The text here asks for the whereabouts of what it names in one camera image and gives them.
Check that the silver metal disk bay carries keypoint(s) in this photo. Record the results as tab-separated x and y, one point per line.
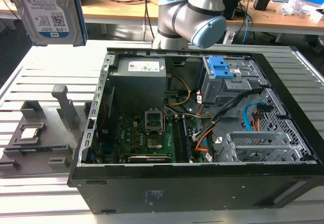
253	135

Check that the black open PC case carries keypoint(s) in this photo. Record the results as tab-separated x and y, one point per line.
202	191

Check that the wooden desk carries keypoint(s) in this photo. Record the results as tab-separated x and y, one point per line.
114	11

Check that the hard disk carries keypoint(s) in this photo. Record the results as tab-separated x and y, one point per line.
48	14

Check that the grey parts rack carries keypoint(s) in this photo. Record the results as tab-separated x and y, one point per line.
58	138

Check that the grey metal drive cage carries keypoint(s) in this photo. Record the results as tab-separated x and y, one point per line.
222	92

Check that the RAM stick in slot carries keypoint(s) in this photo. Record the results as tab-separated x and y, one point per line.
186	143

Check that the grey power supply unit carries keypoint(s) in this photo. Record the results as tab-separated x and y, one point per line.
136	87

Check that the small black box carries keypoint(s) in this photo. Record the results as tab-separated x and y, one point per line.
261	2

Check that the tall black box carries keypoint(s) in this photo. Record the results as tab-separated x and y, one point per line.
231	4

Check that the blue plastic drive latch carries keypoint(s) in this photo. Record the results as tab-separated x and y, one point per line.
217	67

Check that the clear plastic bag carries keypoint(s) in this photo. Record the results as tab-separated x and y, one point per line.
293	6

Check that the green motherboard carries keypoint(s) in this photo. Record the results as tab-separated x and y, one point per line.
131	133

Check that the chipset heatsink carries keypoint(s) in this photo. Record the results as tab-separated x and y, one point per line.
154	143

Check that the CPU socket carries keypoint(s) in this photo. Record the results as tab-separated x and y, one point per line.
154	119

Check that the silver CPU chip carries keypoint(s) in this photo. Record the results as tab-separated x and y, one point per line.
30	133

